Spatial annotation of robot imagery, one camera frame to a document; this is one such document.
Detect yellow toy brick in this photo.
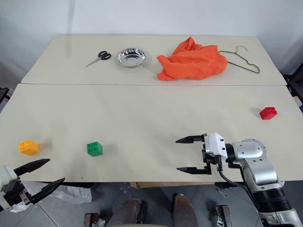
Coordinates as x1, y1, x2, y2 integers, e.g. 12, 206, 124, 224
18, 140, 40, 157

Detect brown cardboard piece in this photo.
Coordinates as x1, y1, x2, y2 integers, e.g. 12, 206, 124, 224
129, 181, 215, 189

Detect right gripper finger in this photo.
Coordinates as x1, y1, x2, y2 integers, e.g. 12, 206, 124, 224
176, 166, 213, 176
175, 134, 205, 145

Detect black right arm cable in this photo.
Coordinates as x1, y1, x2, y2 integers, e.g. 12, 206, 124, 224
217, 165, 261, 213

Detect crumpled orange cloth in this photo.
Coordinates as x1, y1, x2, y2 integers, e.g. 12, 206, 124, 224
156, 36, 228, 82

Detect black handled scissors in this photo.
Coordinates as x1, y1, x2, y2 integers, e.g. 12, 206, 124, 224
85, 51, 112, 68

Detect rusty metal foot bracket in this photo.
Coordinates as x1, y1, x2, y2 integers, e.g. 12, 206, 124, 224
214, 204, 233, 227
83, 212, 100, 227

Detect olive wire clothes hanger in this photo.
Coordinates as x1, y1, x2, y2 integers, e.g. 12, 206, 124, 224
218, 45, 261, 75

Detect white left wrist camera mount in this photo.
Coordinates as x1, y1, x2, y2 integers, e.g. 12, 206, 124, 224
0, 165, 19, 211

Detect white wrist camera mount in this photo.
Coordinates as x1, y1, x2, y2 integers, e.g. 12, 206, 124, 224
0, 165, 19, 211
204, 132, 226, 157

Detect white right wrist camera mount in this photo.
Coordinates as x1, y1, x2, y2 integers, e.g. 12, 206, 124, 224
204, 132, 226, 157

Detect red toy brick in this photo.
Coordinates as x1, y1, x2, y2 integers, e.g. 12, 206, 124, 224
258, 106, 278, 121

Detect dark chair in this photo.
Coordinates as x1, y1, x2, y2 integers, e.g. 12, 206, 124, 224
283, 73, 303, 108

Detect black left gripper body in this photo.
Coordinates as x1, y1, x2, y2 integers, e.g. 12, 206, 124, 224
1, 176, 33, 207

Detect white plastic bag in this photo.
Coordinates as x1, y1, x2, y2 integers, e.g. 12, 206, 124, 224
50, 184, 93, 205

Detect shiny metal bowl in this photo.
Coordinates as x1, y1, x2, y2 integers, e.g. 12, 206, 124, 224
116, 47, 146, 69

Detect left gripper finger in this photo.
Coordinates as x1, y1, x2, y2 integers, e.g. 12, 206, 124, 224
27, 177, 65, 205
13, 158, 51, 177

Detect green toy brick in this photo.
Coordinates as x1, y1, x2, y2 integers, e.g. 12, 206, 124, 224
86, 141, 104, 157

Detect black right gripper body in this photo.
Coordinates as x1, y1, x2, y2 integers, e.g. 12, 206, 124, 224
201, 133, 223, 172

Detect dark rounded brown shape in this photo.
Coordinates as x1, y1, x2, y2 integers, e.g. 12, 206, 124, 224
173, 193, 199, 227
107, 199, 143, 227

